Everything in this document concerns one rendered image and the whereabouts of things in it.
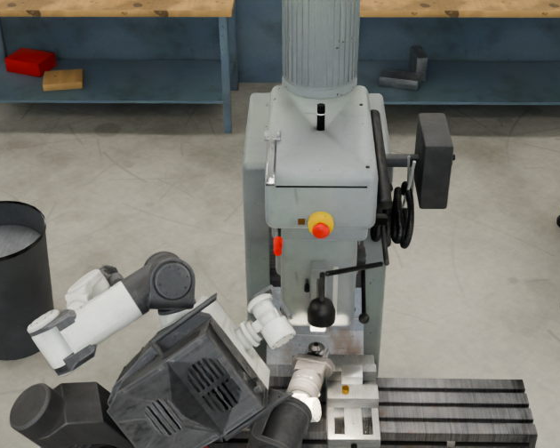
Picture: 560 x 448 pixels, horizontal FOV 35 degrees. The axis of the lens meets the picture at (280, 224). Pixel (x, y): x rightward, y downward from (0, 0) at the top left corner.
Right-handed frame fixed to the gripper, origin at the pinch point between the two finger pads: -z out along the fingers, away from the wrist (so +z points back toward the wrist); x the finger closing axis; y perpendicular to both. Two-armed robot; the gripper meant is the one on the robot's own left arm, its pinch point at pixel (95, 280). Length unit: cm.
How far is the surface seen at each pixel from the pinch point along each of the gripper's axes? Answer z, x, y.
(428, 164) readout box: 13, 94, -20
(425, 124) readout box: 5, 101, -12
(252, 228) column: -31, 48, -17
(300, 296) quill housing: 16, 43, -30
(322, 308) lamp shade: 31, 44, -32
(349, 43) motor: 25, 86, 21
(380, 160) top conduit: 33, 76, -7
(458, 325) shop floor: -159, 128, -140
